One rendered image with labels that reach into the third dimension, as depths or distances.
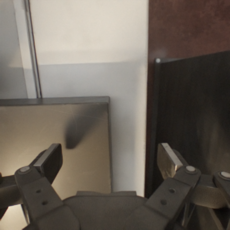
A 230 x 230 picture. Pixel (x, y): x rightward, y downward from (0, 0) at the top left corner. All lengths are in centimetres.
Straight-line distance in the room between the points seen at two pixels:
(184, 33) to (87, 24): 96
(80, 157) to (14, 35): 14
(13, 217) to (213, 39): 117
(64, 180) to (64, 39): 14
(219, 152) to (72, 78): 42
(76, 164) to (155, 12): 100
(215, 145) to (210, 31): 80
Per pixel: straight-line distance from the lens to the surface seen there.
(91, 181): 18
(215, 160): 52
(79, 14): 19
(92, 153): 16
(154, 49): 105
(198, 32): 115
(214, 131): 51
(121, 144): 20
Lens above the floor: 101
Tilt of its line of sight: 75 degrees down
